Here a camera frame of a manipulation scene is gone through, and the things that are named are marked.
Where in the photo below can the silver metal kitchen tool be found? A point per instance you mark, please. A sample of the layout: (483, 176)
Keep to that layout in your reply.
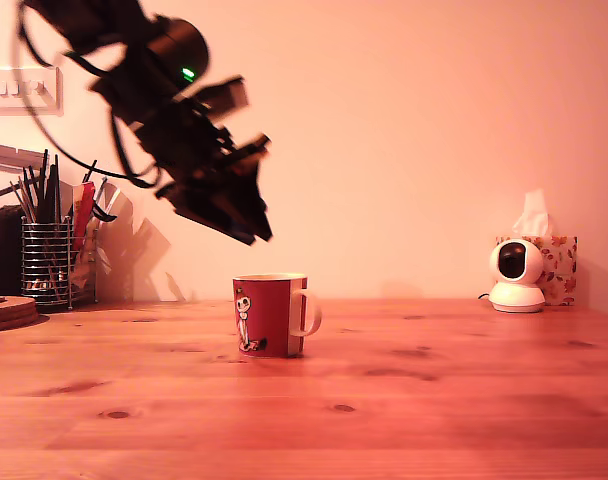
(115, 202)

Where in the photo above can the thin black stick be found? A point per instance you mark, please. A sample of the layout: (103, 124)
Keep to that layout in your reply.
(90, 171)
(45, 180)

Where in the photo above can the black curved kitchen tool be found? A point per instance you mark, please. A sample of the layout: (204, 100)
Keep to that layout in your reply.
(104, 216)

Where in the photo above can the red cartoon mug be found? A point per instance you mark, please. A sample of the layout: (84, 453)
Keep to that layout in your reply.
(269, 315)

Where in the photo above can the red kitchen utensil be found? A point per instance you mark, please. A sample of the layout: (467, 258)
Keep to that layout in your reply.
(83, 210)

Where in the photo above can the black flat spatula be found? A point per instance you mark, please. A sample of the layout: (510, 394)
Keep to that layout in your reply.
(53, 200)

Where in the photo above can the dark chopstick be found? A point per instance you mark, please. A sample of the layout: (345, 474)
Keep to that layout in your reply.
(30, 195)

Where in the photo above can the grey chopstick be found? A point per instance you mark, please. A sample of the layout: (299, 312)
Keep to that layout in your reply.
(21, 204)

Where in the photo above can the thick round cork trivet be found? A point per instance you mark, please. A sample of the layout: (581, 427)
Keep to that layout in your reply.
(14, 315)

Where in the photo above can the white tissue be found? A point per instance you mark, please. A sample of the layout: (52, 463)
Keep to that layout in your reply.
(534, 215)

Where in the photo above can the floral tissue box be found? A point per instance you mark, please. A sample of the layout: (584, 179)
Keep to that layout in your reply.
(564, 270)

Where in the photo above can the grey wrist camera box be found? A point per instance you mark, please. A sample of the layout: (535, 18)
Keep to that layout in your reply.
(229, 95)

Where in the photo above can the small white round camera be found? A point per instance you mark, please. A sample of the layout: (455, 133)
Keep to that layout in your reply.
(516, 295)

